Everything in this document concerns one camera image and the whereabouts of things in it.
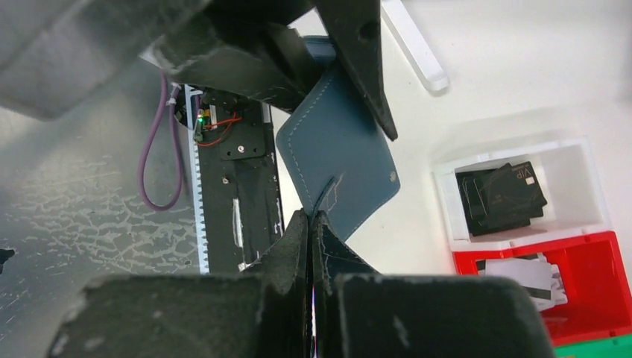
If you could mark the white clothes rack stand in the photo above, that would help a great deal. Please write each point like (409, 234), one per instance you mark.
(414, 46)

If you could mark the blue leather card holder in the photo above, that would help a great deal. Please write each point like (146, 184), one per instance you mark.
(336, 155)

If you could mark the white plastic bin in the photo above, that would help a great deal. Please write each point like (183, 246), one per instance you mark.
(568, 177)

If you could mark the red plastic bin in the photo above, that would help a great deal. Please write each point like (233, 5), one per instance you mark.
(593, 275)

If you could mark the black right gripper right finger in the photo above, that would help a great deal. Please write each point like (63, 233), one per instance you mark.
(360, 312)

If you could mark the white magnetic stripe cards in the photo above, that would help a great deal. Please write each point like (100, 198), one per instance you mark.
(540, 278)

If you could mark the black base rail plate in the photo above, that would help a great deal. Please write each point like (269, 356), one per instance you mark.
(239, 176)

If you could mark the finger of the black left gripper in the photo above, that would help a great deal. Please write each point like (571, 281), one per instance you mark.
(354, 26)

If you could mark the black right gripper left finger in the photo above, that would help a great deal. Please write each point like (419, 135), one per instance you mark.
(263, 311)

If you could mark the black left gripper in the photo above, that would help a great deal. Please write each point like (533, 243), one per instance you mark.
(54, 54)

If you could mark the black VIP cards stack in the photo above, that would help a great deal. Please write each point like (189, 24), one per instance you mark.
(500, 199)

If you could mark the green plastic bin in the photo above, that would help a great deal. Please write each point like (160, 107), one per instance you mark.
(616, 347)

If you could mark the white toothed cable duct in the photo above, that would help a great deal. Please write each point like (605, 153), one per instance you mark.
(196, 186)

